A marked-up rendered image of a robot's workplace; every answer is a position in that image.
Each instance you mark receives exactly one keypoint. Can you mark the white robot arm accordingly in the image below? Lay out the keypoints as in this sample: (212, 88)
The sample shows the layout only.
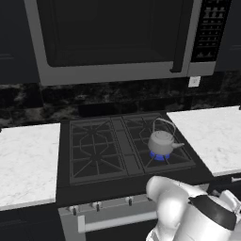
(175, 213)

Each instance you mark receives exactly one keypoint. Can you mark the black gas stove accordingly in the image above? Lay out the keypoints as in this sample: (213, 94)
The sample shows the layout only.
(125, 157)

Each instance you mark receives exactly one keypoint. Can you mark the blue burner flame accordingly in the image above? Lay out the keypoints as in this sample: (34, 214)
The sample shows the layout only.
(159, 155)

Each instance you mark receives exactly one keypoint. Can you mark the silver stove knob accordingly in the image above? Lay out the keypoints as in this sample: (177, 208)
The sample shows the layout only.
(73, 209)
(129, 200)
(97, 205)

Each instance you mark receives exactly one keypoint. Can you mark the grey metal kettle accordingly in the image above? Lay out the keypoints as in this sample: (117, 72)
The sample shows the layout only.
(161, 141)

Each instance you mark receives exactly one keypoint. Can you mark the stainless steel microwave oven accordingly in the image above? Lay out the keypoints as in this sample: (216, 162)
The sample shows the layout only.
(125, 37)

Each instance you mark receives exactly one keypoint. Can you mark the dark base drawer front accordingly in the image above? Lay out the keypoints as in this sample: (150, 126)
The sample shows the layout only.
(227, 183)

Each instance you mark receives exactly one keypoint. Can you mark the dark base cupboard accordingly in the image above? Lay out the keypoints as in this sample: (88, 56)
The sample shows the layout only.
(28, 224)

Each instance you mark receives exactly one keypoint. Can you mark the white wall socket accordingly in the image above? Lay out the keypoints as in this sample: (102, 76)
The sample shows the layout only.
(194, 81)

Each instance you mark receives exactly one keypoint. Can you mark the dark wall cupboard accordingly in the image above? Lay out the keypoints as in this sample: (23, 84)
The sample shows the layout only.
(15, 40)
(228, 34)

